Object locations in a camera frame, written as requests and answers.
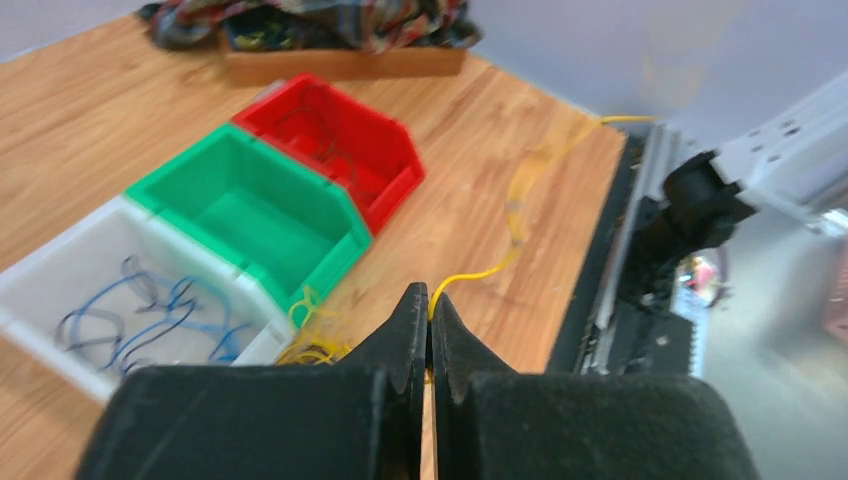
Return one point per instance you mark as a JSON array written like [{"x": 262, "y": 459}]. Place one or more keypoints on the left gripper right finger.
[{"x": 456, "y": 355}]

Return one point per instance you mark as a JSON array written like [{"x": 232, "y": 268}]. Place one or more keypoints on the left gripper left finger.
[{"x": 395, "y": 356}]

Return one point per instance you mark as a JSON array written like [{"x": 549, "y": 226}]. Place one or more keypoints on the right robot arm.
[{"x": 796, "y": 162}]

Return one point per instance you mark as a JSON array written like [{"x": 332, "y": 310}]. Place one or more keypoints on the red plastic bin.
[{"x": 371, "y": 155}]

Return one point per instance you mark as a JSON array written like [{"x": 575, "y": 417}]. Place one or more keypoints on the green plastic bin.
[{"x": 284, "y": 225}]

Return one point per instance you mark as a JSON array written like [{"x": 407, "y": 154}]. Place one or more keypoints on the white plastic bin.
[{"x": 122, "y": 290}]

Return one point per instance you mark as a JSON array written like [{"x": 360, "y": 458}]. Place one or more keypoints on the wooden tray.
[{"x": 255, "y": 69}]

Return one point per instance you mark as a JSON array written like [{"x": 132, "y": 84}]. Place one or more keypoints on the plaid shirt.
[{"x": 374, "y": 26}]

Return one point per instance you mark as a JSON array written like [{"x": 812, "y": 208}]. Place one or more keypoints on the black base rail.
[{"x": 607, "y": 324}]

